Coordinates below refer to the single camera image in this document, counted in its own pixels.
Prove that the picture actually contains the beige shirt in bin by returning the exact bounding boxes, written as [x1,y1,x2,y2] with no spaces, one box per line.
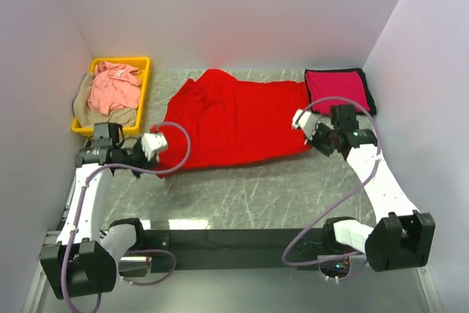
[73,73,137,128]

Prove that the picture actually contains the red t-shirt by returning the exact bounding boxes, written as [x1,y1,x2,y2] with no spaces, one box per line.
[151,69,309,171]

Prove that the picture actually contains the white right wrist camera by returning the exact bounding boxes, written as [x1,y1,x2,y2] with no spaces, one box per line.
[292,109,320,139]

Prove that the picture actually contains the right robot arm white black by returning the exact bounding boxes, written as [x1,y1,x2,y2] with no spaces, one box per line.
[296,104,435,272]

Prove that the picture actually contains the pink shirt in bin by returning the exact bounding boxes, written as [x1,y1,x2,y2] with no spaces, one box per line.
[87,61,141,115]

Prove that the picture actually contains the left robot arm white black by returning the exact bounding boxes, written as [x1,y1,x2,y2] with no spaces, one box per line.
[40,122,169,299]

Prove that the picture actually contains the aluminium frame rail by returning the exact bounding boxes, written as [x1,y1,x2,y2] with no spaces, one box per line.
[39,230,60,262]

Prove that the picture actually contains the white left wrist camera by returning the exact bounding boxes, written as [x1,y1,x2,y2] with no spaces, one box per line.
[141,132,169,161]

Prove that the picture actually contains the yellow plastic bin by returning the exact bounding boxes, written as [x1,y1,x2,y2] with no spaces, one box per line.
[71,57,151,136]

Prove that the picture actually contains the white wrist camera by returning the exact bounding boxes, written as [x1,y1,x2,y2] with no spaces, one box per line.
[292,109,320,139]
[141,132,169,161]

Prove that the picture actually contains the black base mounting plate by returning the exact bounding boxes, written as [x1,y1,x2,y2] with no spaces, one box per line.
[120,227,363,277]

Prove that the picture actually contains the folded magenta t-shirt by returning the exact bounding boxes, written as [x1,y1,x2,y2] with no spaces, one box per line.
[305,70,370,114]

